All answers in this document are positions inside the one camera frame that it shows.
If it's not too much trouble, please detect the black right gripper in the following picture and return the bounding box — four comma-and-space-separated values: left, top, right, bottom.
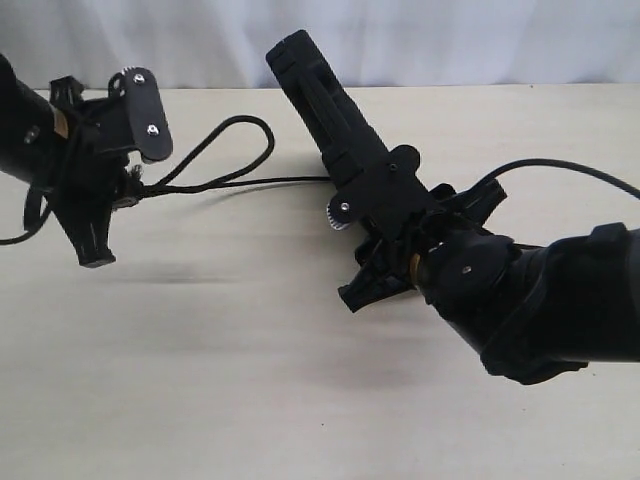
338, 182, 507, 312

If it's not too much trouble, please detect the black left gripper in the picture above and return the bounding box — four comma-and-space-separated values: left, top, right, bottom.
50, 74, 145, 269

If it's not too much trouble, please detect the black plastic carry case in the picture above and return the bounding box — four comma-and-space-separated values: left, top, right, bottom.
265, 29, 389, 189

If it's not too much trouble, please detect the black frayed cord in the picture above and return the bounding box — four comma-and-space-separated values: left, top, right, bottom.
112, 114, 334, 211

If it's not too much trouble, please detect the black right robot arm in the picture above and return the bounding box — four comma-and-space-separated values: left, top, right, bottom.
339, 182, 639, 385

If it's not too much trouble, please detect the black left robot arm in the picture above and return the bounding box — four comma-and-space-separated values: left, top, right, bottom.
1, 57, 129, 268

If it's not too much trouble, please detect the white backdrop cloth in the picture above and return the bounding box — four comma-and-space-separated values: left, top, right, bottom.
1, 0, 639, 88

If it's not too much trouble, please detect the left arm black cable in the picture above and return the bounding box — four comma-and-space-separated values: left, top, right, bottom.
0, 184, 51, 246

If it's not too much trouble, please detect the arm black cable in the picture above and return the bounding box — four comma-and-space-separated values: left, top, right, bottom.
0, 184, 51, 246
474, 157, 640, 199

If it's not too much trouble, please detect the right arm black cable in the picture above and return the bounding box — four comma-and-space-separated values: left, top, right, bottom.
474, 157, 640, 199

